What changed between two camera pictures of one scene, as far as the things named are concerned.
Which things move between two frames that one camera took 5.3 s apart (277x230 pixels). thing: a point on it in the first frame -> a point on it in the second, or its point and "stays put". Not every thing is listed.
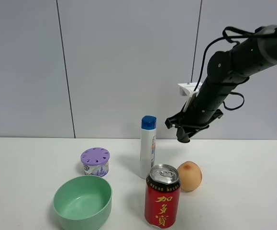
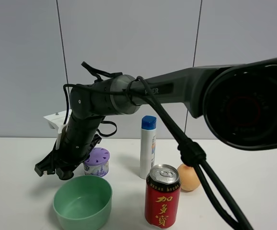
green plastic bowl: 83,202 stays put
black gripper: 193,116 -> 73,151
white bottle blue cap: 148,141 stays put
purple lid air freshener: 95,161 stays put
